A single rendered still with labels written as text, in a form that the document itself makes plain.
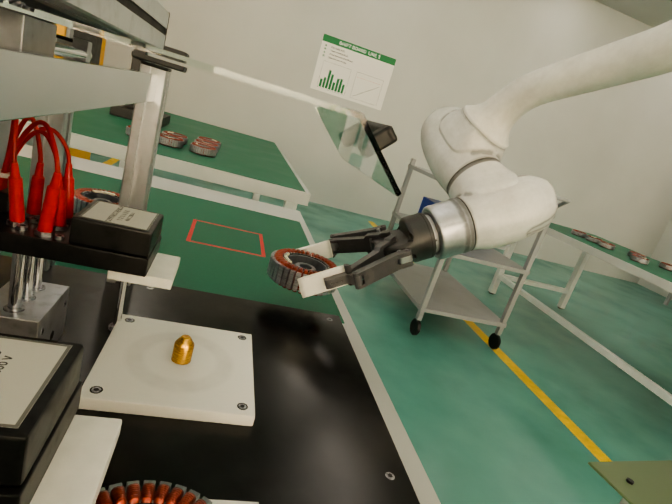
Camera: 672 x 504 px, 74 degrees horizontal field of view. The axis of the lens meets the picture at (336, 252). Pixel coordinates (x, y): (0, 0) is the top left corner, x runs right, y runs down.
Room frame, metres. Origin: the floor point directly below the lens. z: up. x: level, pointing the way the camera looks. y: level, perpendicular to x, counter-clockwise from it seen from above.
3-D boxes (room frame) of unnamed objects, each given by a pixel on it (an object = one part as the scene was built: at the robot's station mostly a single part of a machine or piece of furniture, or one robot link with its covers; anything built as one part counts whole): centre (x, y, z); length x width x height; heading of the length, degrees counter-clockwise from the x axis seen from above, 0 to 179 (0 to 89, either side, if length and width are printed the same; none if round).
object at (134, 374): (0.40, 0.12, 0.78); 0.15 x 0.15 x 0.01; 17
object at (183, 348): (0.40, 0.12, 0.80); 0.02 x 0.02 x 0.03
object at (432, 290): (2.96, -0.74, 0.51); 1.01 x 0.60 x 1.01; 17
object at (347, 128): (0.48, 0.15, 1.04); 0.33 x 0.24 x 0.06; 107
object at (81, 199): (0.83, 0.47, 0.77); 0.11 x 0.11 x 0.04
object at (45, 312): (0.36, 0.26, 0.80); 0.08 x 0.05 x 0.06; 17
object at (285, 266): (0.66, 0.04, 0.82); 0.11 x 0.11 x 0.04
